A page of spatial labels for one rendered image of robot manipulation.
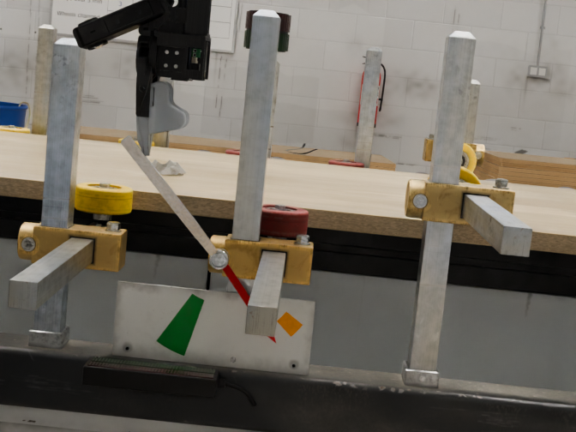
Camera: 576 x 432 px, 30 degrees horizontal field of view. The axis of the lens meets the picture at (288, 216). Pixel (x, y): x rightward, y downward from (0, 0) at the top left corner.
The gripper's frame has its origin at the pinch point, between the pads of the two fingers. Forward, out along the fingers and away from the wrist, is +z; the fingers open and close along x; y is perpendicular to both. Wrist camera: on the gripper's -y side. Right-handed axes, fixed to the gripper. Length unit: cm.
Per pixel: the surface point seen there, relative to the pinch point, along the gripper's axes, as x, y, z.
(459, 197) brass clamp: 5.4, 40.5, 3.3
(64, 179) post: 6.1, -10.6, 6.0
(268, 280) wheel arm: -14.2, 17.5, 12.6
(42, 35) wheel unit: 115, -42, -13
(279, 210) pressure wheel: 11.5, 17.5, 8.0
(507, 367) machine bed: 28, 54, 31
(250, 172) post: 6.1, 13.4, 2.8
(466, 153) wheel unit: 96, 54, 3
